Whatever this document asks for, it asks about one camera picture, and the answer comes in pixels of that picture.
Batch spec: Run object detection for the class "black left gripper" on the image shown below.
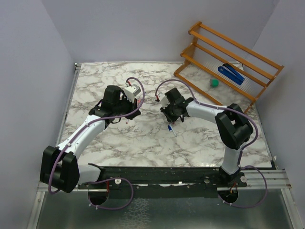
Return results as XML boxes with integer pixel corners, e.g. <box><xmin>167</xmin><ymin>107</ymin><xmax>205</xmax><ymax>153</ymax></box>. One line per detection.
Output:
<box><xmin>114</xmin><ymin>94</ymin><xmax>141</xmax><ymax>120</ymax></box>

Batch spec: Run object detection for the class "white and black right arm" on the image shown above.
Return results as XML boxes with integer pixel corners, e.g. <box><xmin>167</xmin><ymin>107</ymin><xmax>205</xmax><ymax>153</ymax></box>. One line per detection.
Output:
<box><xmin>157</xmin><ymin>88</ymin><xmax>254</xmax><ymax>187</ymax></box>

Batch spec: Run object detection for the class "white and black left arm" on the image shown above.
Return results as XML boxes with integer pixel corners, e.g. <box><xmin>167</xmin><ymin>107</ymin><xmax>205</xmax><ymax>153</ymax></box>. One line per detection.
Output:
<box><xmin>40</xmin><ymin>84</ymin><xmax>141</xmax><ymax>193</ymax></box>

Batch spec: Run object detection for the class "green cube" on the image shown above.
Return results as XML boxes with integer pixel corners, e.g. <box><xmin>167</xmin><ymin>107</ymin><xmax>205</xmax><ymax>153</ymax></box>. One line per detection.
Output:
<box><xmin>209</xmin><ymin>79</ymin><xmax>219</xmax><ymax>88</ymax></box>

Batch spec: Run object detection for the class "blue stapler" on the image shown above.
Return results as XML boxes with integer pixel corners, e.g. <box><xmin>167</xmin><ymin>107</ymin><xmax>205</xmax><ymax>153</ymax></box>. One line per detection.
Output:
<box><xmin>217</xmin><ymin>63</ymin><xmax>245</xmax><ymax>85</ymax></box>

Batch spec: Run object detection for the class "orange wooden rack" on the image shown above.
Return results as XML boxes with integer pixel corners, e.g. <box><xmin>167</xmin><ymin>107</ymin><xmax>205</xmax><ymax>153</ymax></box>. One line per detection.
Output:
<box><xmin>174</xmin><ymin>21</ymin><xmax>284</xmax><ymax>113</ymax></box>

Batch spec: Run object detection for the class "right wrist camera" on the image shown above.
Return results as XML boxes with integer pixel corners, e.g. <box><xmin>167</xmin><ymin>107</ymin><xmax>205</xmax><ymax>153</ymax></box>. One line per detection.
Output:
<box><xmin>156</xmin><ymin>93</ymin><xmax>170</xmax><ymax>109</ymax></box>

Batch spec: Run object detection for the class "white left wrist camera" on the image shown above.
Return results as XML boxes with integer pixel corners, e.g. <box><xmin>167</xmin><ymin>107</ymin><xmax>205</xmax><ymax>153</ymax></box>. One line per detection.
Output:
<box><xmin>123</xmin><ymin>84</ymin><xmax>141</xmax><ymax>103</ymax></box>

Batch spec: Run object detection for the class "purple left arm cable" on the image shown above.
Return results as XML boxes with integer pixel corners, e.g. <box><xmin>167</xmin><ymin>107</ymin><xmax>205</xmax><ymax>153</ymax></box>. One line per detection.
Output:
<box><xmin>48</xmin><ymin>77</ymin><xmax>145</xmax><ymax>194</ymax></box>

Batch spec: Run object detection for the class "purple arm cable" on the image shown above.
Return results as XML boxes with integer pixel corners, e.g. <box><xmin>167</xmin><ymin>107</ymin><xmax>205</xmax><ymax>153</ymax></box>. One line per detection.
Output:
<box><xmin>48</xmin><ymin>77</ymin><xmax>145</xmax><ymax>194</ymax></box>
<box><xmin>155</xmin><ymin>79</ymin><xmax>259</xmax><ymax>165</ymax></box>

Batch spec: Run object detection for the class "aluminium table frame rail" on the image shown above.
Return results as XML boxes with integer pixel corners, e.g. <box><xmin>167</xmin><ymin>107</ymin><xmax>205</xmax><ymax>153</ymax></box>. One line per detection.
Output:
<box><xmin>51</xmin><ymin>62</ymin><xmax>81</xmax><ymax>146</ymax></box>

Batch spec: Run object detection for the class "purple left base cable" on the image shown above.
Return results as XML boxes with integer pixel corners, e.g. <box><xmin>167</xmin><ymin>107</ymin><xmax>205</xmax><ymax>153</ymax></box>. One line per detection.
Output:
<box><xmin>88</xmin><ymin>177</ymin><xmax>134</xmax><ymax>211</ymax></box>

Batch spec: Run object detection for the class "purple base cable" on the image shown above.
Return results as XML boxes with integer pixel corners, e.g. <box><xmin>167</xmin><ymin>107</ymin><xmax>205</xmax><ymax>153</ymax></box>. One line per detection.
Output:
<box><xmin>221</xmin><ymin>165</ymin><xmax>269</xmax><ymax>208</ymax></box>
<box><xmin>88</xmin><ymin>177</ymin><xmax>134</xmax><ymax>211</ymax></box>

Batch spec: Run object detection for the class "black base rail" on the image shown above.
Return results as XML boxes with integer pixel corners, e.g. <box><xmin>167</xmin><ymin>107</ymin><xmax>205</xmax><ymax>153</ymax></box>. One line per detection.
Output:
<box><xmin>78</xmin><ymin>167</ymin><xmax>246</xmax><ymax>198</ymax></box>

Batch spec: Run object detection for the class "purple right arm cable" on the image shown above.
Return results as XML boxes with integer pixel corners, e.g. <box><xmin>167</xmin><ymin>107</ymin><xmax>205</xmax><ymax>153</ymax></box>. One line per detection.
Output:
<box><xmin>155</xmin><ymin>79</ymin><xmax>259</xmax><ymax>165</ymax></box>

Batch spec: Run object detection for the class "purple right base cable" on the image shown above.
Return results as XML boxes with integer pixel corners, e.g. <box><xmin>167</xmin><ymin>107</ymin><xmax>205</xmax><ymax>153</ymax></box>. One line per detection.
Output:
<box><xmin>221</xmin><ymin>165</ymin><xmax>269</xmax><ymax>208</ymax></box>

